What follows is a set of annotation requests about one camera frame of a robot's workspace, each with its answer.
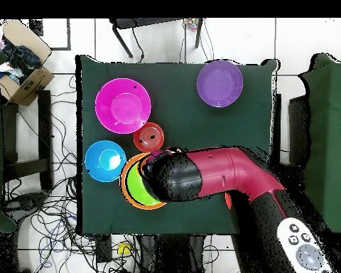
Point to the yellow ball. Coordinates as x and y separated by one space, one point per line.
124 248

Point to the black bench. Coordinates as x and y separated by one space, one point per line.
45 136

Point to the dark green table cloth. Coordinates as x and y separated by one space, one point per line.
216 128

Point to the small red bowl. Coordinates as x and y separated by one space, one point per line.
148 137

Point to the blue round bowl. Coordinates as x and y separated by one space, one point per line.
102 162

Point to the black power adapter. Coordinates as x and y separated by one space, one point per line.
103 247

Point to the large orange bowl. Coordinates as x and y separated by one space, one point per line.
124 187

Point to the black pedestal foot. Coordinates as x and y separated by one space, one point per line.
22 203

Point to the pink bowl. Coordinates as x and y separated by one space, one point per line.
123 105

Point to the black metal frame table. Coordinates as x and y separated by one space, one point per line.
147 22

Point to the large red-orange bowl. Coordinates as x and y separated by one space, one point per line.
228 200

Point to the green bowl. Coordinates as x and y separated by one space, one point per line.
136 190

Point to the black chair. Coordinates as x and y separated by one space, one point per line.
298 130

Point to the cardboard box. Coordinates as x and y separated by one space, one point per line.
31 82

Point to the purple bowl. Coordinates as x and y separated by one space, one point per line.
220 83

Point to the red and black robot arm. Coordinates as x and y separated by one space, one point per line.
230 170

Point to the dark clothes pile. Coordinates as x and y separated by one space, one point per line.
22 61

